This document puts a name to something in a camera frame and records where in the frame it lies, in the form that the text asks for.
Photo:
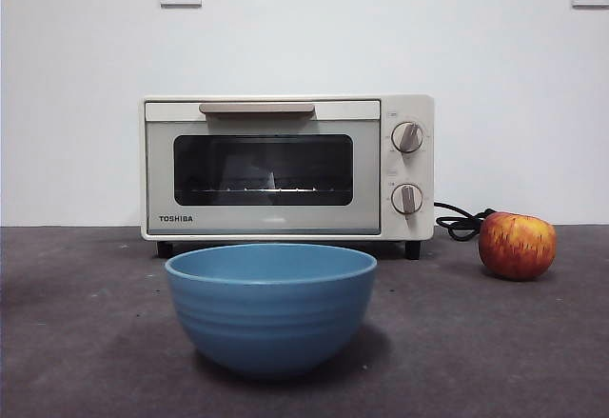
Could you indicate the blue ribbed bowl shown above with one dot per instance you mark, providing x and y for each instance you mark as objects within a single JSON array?
[{"x": 271, "y": 318}]

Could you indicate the red yellow apple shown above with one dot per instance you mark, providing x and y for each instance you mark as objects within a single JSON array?
[{"x": 517, "y": 246}]

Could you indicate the cream Toshiba toaster oven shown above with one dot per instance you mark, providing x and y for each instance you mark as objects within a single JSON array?
[{"x": 421, "y": 104}]

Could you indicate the beige oven knob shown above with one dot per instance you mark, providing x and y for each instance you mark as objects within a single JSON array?
[
  {"x": 407, "y": 198},
  {"x": 407, "y": 137}
]

